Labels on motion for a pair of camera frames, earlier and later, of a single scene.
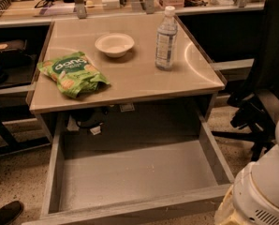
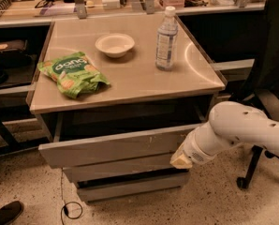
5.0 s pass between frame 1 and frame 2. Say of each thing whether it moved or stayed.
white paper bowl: stayed
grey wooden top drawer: moved
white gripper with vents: moved
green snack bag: stayed
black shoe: stayed
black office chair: stayed
